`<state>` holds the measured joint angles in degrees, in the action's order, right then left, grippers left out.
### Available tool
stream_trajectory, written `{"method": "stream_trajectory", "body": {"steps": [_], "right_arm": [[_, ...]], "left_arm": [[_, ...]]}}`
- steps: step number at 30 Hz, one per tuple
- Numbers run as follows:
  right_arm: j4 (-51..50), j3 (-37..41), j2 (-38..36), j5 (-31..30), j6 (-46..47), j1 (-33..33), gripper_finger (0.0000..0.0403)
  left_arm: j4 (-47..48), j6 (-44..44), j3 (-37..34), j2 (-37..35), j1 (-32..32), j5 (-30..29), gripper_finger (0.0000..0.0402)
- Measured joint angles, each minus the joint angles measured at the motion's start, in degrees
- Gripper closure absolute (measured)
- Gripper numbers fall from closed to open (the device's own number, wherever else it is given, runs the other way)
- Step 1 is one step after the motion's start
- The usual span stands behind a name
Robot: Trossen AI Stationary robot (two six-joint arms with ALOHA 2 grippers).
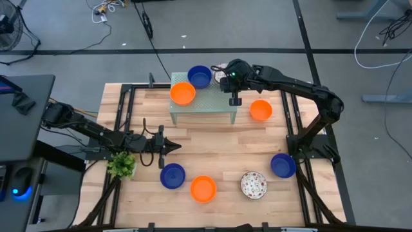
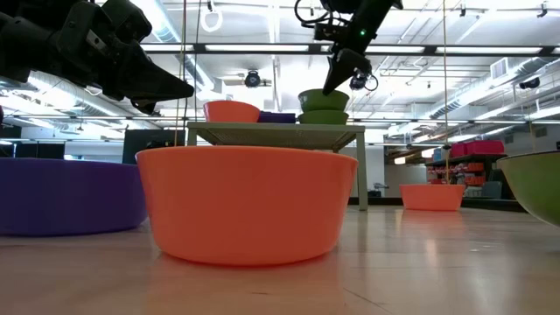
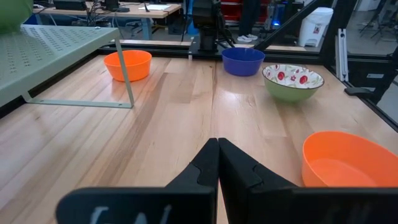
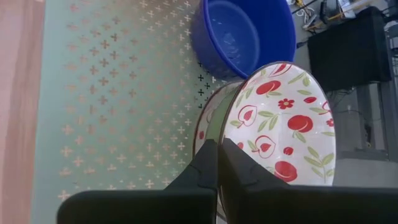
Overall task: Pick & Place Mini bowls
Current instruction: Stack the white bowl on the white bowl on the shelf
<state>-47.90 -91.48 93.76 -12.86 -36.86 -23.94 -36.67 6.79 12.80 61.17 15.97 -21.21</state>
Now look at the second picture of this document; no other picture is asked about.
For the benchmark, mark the small red storage bin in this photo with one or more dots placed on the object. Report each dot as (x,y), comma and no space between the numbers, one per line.
(458,150)

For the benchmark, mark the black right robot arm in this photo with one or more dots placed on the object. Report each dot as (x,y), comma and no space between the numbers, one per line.
(372,13)

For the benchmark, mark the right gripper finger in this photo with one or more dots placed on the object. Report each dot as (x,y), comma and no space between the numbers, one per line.
(343,65)

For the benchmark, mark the large red storage bin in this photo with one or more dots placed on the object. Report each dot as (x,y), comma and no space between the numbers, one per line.
(485,147)

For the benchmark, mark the black linear pendant light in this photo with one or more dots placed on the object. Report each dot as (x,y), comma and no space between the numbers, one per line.
(431,49)

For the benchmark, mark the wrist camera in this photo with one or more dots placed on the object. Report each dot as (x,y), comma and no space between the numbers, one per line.
(129,19)
(328,31)

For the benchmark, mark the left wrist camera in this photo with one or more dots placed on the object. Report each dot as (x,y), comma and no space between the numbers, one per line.
(129,19)

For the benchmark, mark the green perforated metal rack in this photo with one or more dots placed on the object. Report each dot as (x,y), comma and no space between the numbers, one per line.
(280,127)

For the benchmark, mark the black ceiling camera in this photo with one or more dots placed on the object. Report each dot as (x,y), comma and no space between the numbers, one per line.
(252,79)

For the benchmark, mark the black ceiling fixture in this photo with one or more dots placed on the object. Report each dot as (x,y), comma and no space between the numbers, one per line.
(530,83)

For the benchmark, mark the orange plastic bowl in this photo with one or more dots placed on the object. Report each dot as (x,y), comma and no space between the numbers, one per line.
(232,112)
(433,198)
(245,205)

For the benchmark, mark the black monitor screen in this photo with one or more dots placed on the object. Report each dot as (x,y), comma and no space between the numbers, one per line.
(39,151)

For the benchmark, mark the blue plastic bowl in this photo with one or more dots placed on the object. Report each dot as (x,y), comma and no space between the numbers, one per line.
(280,118)
(65,197)

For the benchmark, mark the white air vent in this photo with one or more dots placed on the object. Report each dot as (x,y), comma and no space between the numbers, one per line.
(499,67)

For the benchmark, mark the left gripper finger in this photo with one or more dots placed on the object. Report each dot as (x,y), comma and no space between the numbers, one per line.
(143,107)
(149,81)

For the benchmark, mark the black storage shelf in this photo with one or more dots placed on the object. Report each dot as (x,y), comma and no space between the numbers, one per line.
(459,159)

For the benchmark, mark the silver ventilation duct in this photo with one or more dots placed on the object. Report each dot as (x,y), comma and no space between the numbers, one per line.
(481,94)

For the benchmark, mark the black aluminium table frame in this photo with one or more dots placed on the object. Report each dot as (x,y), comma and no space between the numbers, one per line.
(380,201)

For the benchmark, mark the black wall television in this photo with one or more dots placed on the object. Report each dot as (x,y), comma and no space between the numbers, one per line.
(149,140)

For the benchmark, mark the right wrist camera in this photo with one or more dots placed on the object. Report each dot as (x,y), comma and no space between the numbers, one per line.
(328,31)

